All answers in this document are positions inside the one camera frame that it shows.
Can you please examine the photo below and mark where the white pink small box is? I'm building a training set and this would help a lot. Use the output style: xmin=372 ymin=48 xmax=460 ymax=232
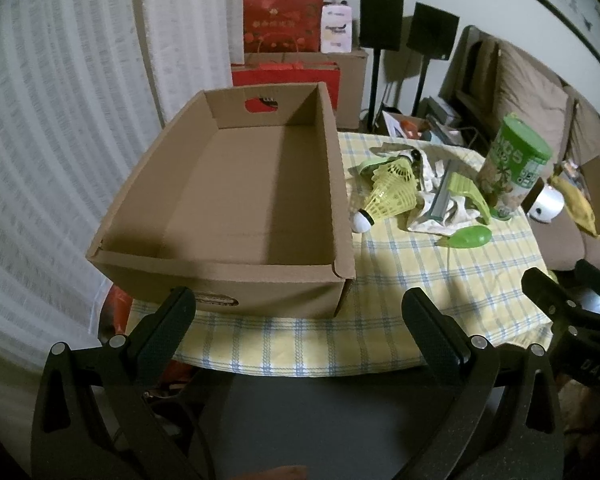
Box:
xmin=321 ymin=3 xmax=352 ymax=54

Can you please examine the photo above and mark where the white round gadget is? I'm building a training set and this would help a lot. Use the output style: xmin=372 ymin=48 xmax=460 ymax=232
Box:
xmin=527 ymin=184 xmax=565 ymax=224

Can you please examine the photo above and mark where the right black speaker on stand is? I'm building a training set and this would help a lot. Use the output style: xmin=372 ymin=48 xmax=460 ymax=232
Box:
xmin=406 ymin=2 xmax=460 ymax=115

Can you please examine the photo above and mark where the red collection gift box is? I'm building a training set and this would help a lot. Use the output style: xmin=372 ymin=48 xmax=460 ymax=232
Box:
xmin=232 ymin=62 xmax=340 ymax=110

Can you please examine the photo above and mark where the black speaker on stand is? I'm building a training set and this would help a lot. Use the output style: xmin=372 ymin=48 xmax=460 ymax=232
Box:
xmin=406 ymin=2 xmax=460 ymax=115
xmin=358 ymin=0 xmax=404 ymax=132

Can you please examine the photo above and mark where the red gift bag upper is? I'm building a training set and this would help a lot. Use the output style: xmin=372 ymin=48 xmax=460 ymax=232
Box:
xmin=244 ymin=0 xmax=324 ymax=53

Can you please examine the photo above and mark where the white sheer curtain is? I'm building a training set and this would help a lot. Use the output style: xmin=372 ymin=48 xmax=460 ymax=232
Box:
xmin=0 ymin=0 xmax=242 ymax=370

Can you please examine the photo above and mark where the large brown cardboard box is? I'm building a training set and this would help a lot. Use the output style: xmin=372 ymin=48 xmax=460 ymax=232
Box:
xmin=245 ymin=49 xmax=368 ymax=131

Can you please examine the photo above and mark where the small green oval scoop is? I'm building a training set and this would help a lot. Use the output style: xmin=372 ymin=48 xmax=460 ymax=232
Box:
xmin=446 ymin=224 xmax=492 ymax=249

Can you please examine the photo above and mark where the clutter box behind table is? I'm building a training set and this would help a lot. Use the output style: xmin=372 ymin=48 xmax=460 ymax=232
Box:
xmin=376 ymin=96 xmax=467 ymax=148

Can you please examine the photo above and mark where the brown back cushion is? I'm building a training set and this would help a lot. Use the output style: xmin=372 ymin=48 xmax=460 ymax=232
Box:
xmin=491 ymin=42 xmax=573 ymax=166

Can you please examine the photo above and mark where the left black speaker on stand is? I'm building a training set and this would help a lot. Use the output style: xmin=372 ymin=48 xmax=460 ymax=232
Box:
xmin=358 ymin=0 xmax=404 ymax=132

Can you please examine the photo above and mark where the green handled window squeegee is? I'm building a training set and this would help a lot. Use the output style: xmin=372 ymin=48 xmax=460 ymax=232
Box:
xmin=425 ymin=159 xmax=491 ymax=224

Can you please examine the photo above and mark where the brown sofa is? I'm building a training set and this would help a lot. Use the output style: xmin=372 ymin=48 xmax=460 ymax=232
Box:
xmin=446 ymin=26 xmax=600 ymax=271

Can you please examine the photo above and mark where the yellow cloth on sofa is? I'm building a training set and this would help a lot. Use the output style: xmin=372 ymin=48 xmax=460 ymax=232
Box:
xmin=550 ymin=176 xmax=598 ymax=237

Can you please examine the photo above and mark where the yellow-green plastic shuttlecock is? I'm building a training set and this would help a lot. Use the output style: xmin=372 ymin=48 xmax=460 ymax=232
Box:
xmin=352 ymin=156 xmax=418 ymax=234

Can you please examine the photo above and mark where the open brown cardboard box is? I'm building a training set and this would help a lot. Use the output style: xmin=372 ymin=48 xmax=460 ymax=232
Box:
xmin=86 ymin=84 xmax=355 ymax=320

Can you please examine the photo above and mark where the green snack canister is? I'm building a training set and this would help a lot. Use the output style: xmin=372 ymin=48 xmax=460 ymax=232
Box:
xmin=477 ymin=114 xmax=553 ymax=220

